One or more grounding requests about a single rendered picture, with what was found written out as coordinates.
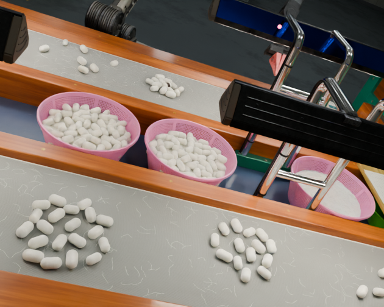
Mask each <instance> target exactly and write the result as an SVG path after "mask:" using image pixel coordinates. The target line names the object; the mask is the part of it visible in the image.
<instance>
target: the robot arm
mask: <svg viewBox="0 0 384 307"><path fill-rule="evenodd" d="M303 1H304V0H286V2H285V3H284V5H283V7H282V8H281V9H280V10H279V12H278V13H279V14H281V15H287V16H288V15H289V14H290V15H293V16H294V17H295V19H296V17H297V15H298V14H299V12H300V8H301V7H302V3H303ZM288 51H289V50H288V47H287V46H284V45H282V44H278V43H275V42H273V44H270V45H269V46H268V47H267V48H266V49H265V51H264V54H263V55H265V54H266V55H269V56H271V57H270V58H269V63H270V65H271V67H272V70H273V74H274V76H276V75H277V73H278V71H279V69H280V67H281V65H282V63H283V61H284V59H285V57H286V55H287V53H288Z"/></svg>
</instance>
